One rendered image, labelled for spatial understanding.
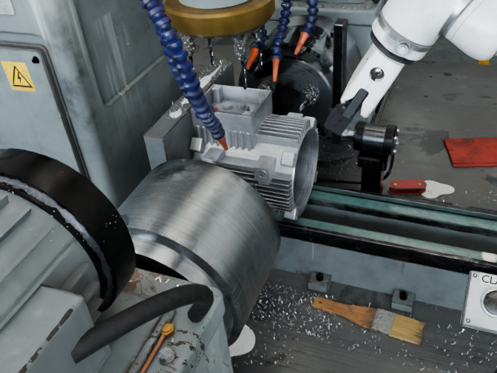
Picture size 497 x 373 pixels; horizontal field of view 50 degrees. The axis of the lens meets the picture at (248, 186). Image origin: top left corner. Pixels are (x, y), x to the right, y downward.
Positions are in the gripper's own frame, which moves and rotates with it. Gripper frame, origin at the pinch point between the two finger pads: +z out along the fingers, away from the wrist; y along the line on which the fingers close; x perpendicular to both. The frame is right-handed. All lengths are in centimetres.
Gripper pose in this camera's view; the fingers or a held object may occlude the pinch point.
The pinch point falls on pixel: (339, 120)
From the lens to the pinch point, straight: 87.4
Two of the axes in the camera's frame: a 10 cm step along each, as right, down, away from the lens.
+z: -3.9, 6.0, 7.0
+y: 3.7, -5.9, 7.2
